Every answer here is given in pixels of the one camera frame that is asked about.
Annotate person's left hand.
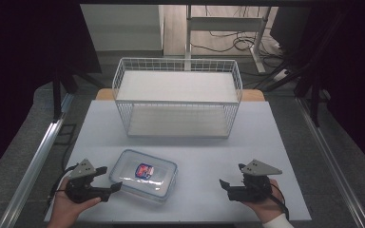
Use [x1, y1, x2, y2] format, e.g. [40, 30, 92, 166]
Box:
[47, 177, 103, 228]

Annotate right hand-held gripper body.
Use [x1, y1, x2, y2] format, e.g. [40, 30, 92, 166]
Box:
[227, 159, 283, 203]

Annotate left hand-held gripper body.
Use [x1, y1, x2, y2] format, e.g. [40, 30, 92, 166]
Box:
[64, 158, 104, 204]

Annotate white metal desk frame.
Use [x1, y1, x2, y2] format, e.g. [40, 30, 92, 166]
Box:
[184, 4, 273, 74]

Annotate person's right hand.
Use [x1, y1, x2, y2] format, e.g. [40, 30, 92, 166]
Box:
[240, 178, 289, 224]

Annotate person's white right sleeve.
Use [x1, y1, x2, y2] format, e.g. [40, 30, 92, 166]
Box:
[261, 213, 297, 228]

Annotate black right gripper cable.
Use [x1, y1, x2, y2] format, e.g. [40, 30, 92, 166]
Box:
[265, 182, 291, 221]

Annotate black metal stand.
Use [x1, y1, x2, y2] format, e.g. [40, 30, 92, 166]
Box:
[256, 47, 332, 128]
[50, 61, 106, 124]

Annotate clear plastic food container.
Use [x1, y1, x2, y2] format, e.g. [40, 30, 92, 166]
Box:
[108, 148, 180, 204]

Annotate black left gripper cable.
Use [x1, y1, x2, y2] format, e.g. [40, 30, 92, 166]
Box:
[48, 163, 79, 205]

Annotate aluminium rail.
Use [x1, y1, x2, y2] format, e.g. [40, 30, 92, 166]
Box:
[295, 96, 365, 228]
[0, 92, 74, 228]

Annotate dark curtain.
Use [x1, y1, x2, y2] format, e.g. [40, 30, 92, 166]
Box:
[0, 0, 103, 185]
[293, 0, 365, 180]

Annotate black floor bracket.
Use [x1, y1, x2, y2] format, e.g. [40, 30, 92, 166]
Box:
[54, 123, 78, 147]

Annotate wooden board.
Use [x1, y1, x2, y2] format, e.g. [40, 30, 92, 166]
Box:
[94, 87, 266, 103]

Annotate white power strip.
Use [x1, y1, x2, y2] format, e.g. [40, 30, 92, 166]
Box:
[272, 68, 291, 83]

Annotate white wire shelf rack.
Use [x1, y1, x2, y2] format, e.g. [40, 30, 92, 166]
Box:
[111, 56, 244, 140]

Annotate black floor cables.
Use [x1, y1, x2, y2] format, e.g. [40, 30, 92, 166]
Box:
[190, 5, 288, 70]

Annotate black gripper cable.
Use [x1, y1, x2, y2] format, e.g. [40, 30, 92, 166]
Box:
[265, 182, 291, 221]
[48, 163, 79, 205]

